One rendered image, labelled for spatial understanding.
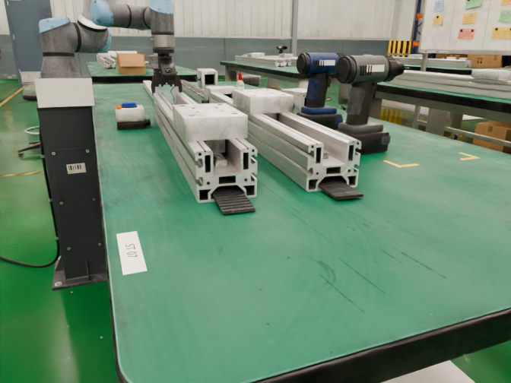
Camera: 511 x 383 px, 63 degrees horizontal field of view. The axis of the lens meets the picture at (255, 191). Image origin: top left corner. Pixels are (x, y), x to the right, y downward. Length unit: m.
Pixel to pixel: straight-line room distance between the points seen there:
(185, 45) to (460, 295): 12.26
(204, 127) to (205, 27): 12.04
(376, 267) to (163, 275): 0.24
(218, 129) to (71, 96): 1.15
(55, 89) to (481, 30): 3.42
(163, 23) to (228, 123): 0.78
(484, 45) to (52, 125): 3.43
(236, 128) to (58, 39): 1.24
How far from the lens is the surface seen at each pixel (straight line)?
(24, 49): 12.37
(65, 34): 1.88
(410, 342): 0.41
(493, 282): 0.53
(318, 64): 1.21
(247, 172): 0.67
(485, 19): 4.20
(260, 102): 0.99
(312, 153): 0.71
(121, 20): 1.49
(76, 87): 1.80
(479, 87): 2.47
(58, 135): 1.85
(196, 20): 12.68
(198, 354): 0.37
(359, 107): 0.98
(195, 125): 0.71
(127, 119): 1.27
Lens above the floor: 1.02
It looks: 20 degrees down
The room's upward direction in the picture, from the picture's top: 1 degrees clockwise
